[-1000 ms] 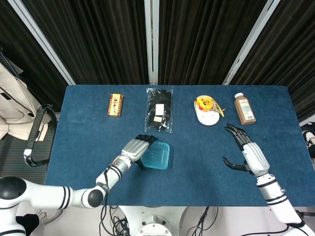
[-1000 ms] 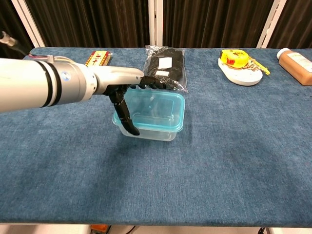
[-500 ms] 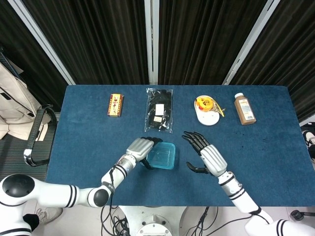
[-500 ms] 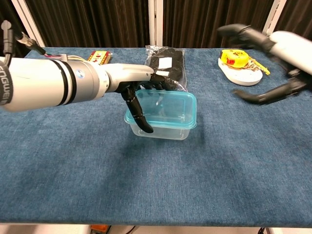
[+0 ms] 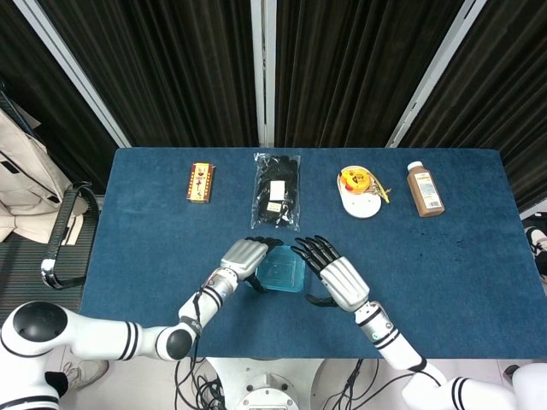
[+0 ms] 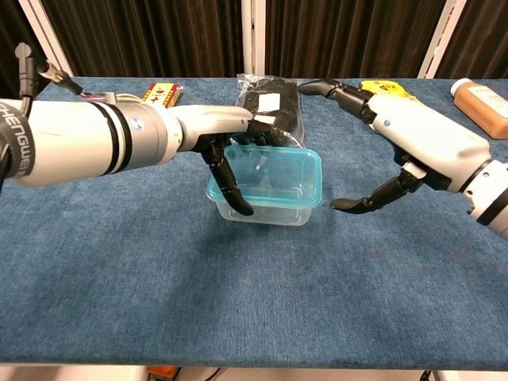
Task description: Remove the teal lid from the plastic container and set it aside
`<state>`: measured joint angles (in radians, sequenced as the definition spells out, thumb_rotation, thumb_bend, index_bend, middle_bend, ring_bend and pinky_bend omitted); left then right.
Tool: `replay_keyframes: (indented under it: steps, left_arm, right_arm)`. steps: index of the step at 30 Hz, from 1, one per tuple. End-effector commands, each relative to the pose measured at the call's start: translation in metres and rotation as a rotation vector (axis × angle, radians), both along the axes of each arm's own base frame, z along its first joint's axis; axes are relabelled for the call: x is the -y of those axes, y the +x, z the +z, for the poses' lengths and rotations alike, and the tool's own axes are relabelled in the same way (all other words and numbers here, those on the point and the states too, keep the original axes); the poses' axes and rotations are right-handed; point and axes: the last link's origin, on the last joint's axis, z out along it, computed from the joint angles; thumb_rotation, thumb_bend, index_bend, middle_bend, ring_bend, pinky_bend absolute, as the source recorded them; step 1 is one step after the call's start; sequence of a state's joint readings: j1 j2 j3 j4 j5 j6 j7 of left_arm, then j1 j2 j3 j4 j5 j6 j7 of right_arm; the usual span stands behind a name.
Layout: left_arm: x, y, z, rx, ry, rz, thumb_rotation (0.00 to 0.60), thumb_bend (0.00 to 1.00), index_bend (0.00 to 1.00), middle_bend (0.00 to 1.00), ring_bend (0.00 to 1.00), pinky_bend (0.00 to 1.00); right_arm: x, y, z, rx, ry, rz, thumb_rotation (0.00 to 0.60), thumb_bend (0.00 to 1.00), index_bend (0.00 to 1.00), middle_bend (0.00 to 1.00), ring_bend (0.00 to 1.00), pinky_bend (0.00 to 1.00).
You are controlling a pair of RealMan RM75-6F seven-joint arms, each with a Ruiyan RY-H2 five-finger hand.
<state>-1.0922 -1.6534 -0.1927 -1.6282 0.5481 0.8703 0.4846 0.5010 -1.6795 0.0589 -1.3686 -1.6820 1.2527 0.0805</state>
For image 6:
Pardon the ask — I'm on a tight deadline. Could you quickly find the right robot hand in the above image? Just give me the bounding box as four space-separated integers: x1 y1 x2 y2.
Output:
297 79 494 215

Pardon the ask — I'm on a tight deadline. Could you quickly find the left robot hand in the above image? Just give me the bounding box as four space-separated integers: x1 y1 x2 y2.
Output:
174 104 295 217

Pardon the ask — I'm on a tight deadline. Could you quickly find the transparent blue lid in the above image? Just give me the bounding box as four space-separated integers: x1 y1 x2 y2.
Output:
205 144 324 209

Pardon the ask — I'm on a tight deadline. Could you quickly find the clear plastic container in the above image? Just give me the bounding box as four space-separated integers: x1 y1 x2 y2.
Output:
214 152 318 228

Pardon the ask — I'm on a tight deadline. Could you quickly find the red yellow cardboard box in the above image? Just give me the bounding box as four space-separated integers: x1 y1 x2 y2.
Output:
138 82 185 108

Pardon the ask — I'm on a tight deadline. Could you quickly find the orange plastic block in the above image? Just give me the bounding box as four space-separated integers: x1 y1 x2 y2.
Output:
147 365 178 381

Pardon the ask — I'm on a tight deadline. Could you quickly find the brown bottle white cap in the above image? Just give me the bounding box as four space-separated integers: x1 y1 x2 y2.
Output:
451 78 508 140

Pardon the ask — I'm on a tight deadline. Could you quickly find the yellow toy on white plate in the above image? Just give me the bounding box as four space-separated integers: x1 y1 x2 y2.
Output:
360 79 418 105

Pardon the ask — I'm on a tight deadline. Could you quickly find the black item in clear bag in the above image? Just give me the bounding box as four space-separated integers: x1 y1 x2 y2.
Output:
235 73 306 150

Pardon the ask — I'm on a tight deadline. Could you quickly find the dark brown curtain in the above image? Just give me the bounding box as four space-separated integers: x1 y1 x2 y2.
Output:
0 0 508 100

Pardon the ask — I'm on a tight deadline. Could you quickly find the blue table cloth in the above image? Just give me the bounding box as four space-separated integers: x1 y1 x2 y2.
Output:
0 77 508 372

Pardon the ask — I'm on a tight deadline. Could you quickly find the white upright frame post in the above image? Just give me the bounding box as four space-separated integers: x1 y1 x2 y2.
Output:
241 0 267 79

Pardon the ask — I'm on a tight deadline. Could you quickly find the white slanted frame post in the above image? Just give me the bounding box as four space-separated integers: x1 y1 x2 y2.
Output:
17 0 75 78
420 0 468 79

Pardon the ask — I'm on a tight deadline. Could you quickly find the black cable with connector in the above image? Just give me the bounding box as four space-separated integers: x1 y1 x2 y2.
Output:
14 42 144 106

